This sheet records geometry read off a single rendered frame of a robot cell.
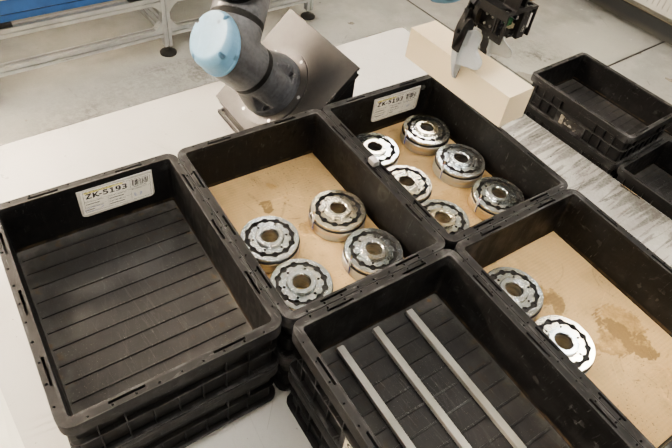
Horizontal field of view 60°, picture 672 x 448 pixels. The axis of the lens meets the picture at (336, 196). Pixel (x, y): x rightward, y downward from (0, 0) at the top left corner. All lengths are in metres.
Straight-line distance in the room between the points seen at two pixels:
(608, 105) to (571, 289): 1.28
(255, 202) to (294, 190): 0.08
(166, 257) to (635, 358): 0.78
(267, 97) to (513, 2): 0.58
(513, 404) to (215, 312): 0.47
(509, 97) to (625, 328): 0.44
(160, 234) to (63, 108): 1.76
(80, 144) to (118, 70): 1.53
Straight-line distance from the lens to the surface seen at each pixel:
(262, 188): 1.13
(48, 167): 1.43
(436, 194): 1.18
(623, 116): 2.29
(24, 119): 2.76
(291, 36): 1.42
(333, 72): 1.31
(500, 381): 0.97
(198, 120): 1.50
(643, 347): 1.11
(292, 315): 0.83
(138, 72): 2.94
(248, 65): 1.24
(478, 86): 1.03
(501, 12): 0.96
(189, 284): 0.99
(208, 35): 1.23
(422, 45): 1.10
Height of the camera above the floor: 1.63
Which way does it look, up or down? 45 degrees down
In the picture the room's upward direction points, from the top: 9 degrees clockwise
